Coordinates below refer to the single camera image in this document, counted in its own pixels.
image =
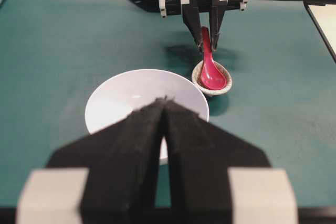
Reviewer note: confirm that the white plastic bowl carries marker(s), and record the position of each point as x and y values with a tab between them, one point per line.
127	112

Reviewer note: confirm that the small speckled ceramic dish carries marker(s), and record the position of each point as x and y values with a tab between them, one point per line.
196	79

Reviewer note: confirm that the pink red soup spoon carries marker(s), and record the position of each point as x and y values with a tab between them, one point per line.
211	77

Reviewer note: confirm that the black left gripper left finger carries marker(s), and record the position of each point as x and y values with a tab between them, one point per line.
106	177

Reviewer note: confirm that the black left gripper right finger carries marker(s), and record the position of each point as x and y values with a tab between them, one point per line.
216	177

